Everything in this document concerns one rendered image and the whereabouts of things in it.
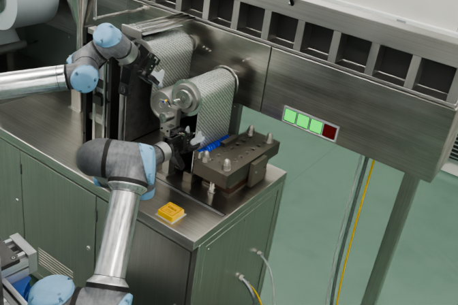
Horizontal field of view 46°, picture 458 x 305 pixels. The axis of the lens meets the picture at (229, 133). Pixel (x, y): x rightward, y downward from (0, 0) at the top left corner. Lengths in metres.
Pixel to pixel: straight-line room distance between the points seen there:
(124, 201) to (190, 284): 0.65
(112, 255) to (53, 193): 1.01
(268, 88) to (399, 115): 0.55
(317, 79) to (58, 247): 1.40
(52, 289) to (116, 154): 0.39
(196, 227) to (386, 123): 0.80
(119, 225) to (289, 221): 2.23
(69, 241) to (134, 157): 1.07
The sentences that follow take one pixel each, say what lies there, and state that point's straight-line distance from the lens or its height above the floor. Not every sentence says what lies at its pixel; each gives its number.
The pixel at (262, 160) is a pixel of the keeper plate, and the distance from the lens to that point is 2.21.
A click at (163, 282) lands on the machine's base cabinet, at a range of 2.20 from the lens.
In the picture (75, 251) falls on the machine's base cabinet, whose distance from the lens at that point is 2.56.
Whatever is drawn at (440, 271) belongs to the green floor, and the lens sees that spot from 3.67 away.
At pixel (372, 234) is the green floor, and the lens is 3.75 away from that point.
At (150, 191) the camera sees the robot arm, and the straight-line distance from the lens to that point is 1.98.
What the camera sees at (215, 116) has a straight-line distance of 2.20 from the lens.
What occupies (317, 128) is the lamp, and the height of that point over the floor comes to 1.18.
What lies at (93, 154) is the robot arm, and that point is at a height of 1.31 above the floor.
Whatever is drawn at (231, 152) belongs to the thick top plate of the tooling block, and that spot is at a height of 1.03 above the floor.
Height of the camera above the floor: 2.12
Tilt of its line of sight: 28 degrees down
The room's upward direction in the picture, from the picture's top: 8 degrees clockwise
